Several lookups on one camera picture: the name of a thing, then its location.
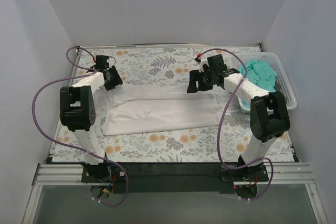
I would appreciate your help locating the white t shirt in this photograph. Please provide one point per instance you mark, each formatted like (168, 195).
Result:
(135, 109)

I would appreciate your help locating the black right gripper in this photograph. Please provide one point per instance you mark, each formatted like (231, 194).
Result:
(198, 82)

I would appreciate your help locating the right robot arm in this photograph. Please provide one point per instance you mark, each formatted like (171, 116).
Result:
(269, 117)

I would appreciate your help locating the aluminium frame rail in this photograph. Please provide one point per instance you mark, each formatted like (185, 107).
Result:
(71, 174)

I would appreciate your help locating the teal t shirt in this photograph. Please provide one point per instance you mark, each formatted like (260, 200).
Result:
(261, 74)

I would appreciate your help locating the grey garment in basket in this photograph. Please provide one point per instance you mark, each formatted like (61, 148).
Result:
(276, 87)

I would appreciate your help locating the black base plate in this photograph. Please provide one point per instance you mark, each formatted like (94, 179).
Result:
(172, 177)

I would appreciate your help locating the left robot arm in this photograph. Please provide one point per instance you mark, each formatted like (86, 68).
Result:
(77, 108)

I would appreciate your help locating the floral patterned table mat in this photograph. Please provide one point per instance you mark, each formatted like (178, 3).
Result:
(168, 66)

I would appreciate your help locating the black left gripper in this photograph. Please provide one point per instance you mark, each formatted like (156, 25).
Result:
(113, 77)

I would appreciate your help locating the white plastic laundry basket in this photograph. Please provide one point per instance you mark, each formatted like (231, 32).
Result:
(281, 79)

